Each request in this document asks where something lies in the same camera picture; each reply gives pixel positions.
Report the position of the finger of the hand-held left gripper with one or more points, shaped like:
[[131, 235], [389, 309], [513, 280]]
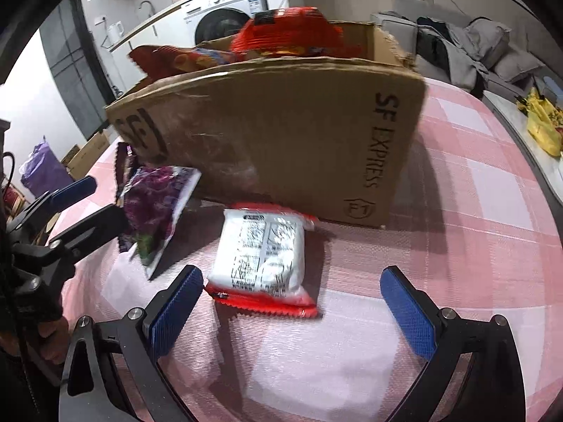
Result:
[[72, 191], [90, 227]]

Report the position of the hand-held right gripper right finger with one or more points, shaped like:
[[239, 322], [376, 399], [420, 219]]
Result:
[[407, 316]]

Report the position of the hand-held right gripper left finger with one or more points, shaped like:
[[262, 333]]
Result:
[[176, 312]]

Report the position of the purple snack packet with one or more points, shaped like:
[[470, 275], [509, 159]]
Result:
[[149, 211]]

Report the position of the white and red noodle packet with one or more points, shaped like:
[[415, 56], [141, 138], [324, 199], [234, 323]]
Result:
[[259, 250]]

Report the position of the red chips bag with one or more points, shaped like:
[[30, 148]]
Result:
[[176, 59]]

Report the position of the large printed cardboard box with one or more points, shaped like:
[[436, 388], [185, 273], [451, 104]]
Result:
[[286, 140]]

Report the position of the red packet with black label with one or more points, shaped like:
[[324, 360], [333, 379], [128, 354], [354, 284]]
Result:
[[290, 30]]

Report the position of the person's left hand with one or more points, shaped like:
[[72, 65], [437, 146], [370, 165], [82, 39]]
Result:
[[50, 336]]

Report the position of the purple plastic bag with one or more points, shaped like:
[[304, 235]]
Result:
[[44, 171]]

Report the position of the open cardboard carton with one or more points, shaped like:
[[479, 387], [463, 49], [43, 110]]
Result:
[[88, 154]]

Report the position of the dark brown snack packet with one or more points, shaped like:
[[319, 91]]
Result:
[[123, 162]]

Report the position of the pink checked tablecloth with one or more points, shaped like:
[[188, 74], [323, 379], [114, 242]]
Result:
[[462, 228]]

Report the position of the white counter cabinet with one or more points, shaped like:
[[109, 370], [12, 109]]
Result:
[[127, 37]]

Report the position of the white kettle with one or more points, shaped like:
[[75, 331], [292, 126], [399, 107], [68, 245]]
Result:
[[115, 31]]

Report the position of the curved metal faucet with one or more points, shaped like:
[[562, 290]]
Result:
[[147, 6]]

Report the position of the white washing machine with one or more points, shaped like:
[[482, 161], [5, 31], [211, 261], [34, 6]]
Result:
[[206, 13]]

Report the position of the yellow plastic bag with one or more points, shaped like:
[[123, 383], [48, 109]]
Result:
[[543, 127]]

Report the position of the black clothing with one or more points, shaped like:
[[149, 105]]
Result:
[[429, 44]]

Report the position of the grey cushion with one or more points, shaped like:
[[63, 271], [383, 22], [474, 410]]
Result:
[[517, 66], [488, 39]]

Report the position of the grey sofa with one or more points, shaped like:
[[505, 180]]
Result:
[[396, 26]]

